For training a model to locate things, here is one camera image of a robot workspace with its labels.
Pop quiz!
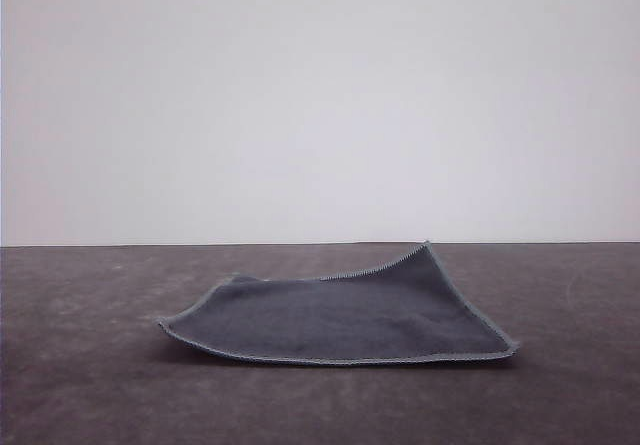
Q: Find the grey table cloth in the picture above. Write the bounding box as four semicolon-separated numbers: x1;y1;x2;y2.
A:
0;241;640;445

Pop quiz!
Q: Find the purple towel with grey hem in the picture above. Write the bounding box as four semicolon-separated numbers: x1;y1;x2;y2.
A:
152;239;517;368

